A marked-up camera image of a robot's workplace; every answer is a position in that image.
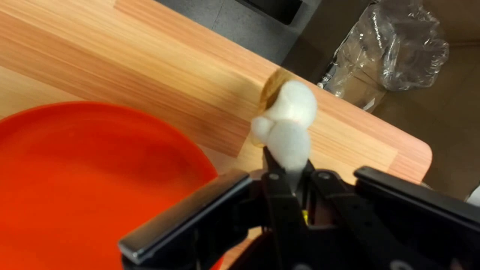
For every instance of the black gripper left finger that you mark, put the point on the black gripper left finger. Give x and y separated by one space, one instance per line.
210 220

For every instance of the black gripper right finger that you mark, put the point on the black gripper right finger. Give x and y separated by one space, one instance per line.
399 220

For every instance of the orange round plate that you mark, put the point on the orange round plate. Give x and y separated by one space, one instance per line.
75 190

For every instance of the wooden butcher block counter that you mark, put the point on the wooden butcher block counter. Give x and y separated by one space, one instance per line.
174 76

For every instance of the brown cardboard box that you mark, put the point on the brown cardboard box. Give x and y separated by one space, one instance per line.
451 125

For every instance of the clear plastic bag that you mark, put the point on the clear plastic bag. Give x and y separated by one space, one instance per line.
394 46

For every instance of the dark grey bin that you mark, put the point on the dark grey bin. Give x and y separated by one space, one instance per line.
240 25

